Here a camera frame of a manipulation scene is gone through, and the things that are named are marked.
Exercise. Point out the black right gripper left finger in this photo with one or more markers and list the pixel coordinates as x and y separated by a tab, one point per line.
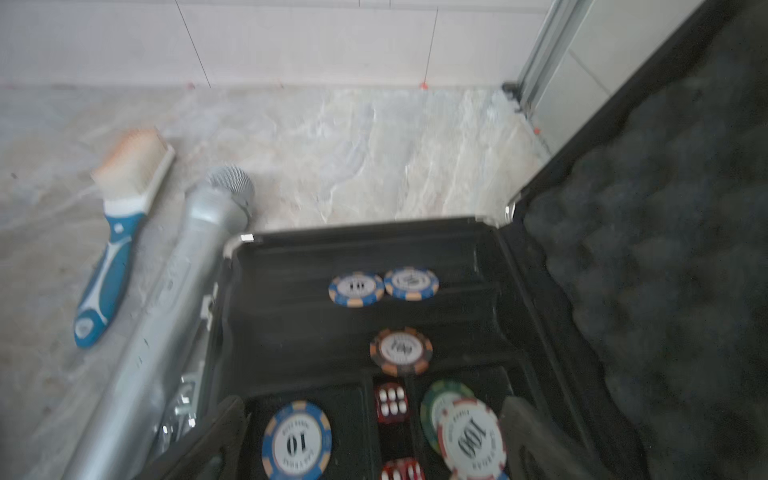
211	450

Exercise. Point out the red white poker chip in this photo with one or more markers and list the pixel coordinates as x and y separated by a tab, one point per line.
470	441

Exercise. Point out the red translucent die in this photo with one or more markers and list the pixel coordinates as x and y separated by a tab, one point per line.
391	403

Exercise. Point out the grey metal cylinder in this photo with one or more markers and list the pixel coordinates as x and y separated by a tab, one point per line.
125	423

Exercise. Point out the blue poker chip left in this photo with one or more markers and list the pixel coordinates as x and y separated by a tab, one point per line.
356	289

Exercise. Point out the blue white scrub brush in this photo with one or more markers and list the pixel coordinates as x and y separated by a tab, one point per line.
129	180

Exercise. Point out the large blue poker chip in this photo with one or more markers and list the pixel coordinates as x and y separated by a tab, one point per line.
297	442

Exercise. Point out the green poker chip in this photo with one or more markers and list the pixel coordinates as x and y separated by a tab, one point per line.
439	396

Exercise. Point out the black orange poker chip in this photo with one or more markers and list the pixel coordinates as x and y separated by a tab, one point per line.
400	353

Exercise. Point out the open black foam-lined case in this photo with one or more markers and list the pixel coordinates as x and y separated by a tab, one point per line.
626	300

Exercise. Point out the blue poker chip right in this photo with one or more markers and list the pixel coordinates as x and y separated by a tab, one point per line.
411	283

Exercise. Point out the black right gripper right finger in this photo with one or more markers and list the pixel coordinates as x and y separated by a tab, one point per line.
538	449

